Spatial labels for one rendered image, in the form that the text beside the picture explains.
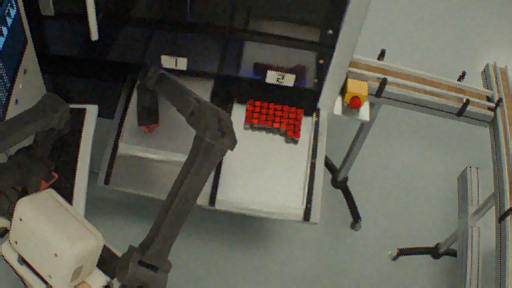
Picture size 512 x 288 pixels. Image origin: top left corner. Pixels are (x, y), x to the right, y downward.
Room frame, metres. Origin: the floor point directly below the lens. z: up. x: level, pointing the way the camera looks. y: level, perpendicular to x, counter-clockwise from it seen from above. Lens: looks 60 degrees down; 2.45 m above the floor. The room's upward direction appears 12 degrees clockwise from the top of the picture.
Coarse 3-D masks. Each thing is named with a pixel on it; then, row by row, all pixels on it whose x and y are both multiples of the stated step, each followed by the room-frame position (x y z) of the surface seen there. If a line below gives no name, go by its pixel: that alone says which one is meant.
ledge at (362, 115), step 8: (368, 96) 1.21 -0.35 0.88; (336, 104) 1.14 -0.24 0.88; (368, 104) 1.17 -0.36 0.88; (336, 112) 1.11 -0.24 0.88; (344, 112) 1.12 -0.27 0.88; (352, 112) 1.12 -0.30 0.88; (360, 112) 1.13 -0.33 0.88; (368, 112) 1.14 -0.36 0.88; (360, 120) 1.10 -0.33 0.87; (368, 120) 1.11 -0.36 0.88
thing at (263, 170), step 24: (240, 120) 1.00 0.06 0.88; (312, 120) 1.05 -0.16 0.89; (240, 144) 0.91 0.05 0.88; (264, 144) 0.93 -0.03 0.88; (288, 144) 0.95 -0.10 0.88; (240, 168) 0.83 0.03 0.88; (264, 168) 0.84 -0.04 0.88; (288, 168) 0.86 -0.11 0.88; (240, 192) 0.75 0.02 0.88; (264, 192) 0.76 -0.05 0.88; (288, 192) 0.78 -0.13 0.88
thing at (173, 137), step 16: (192, 80) 1.11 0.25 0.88; (208, 80) 1.13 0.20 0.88; (160, 96) 1.03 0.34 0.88; (208, 96) 1.06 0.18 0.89; (128, 112) 0.93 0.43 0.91; (160, 112) 0.97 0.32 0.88; (176, 112) 0.98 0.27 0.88; (128, 128) 0.88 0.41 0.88; (160, 128) 0.91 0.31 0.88; (176, 128) 0.92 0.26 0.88; (192, 128) 0.93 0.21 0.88; (128, 144) 0.81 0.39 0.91; (144, 144) 0.84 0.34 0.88; (160, 144) 0.85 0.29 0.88; (176, 144) 0.86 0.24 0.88
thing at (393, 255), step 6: (390, 252) 0.99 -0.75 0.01; (396, 252) 0.97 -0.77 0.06; (402, 252) 0.97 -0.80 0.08; (408, 252) 0.97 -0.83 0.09; (414, 252) 0.97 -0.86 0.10; (420, 252) 0.97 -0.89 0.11; (426, 252) 0.97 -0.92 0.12; (432, 252) 0.97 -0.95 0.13; (444, 252) 0.97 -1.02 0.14; (450, 252) 0.98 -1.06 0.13; (456, 252) 0.99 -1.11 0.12; (390, 258) 0.95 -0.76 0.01; (396, 258) 0.96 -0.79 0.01; (438, 258) 0.95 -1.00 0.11; (456, 258) 0.97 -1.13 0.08
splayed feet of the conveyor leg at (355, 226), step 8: (328, 160) 1.36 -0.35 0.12; (328, 168) 1.33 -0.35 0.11; (336, 168) 1.33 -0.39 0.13; (336, 184) 1.24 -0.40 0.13; (344, 184) 1.25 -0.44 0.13; (344, 192) 1.21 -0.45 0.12; (352, 200) 1.18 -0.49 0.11; (352, 208) 1.15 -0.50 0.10; (352, 216) 1.12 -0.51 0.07; (360, 216) 1.13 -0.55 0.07; (352, 224) 1.11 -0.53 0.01; (360, 224) 1.11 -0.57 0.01
